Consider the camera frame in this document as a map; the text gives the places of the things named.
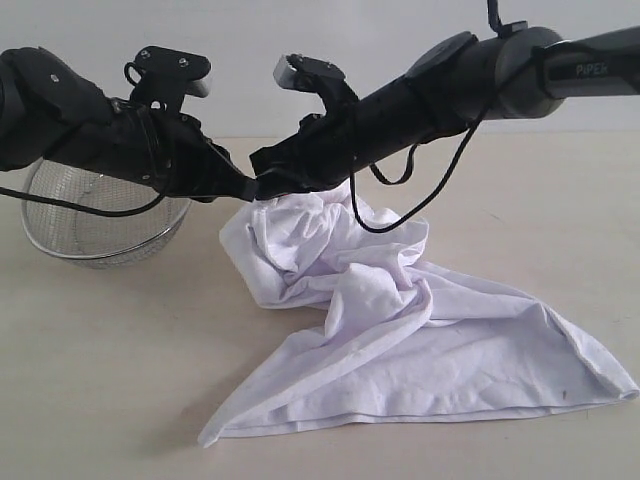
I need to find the white t-shirt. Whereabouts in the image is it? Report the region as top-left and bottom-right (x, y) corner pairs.
(198, 186), (639, 447)

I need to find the metal wire mesh basket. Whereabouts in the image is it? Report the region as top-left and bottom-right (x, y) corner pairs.
(21, 160), (191, 269)

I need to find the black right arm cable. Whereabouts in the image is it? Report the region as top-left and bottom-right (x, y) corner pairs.
(347, 0), (566, 235)

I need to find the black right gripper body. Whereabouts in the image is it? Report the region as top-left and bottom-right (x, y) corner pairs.
(287, 90), (380, 192)

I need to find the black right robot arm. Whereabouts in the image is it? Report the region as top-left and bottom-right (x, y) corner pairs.
(250, 27), (639, 200)

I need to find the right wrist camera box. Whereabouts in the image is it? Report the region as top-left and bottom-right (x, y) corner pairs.
(273, 54), (359, 114)

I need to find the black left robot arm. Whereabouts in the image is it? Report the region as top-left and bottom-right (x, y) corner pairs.
(1, 46), (257, 203)

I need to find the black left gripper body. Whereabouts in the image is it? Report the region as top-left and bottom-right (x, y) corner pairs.
(69, 107), (235, 200)

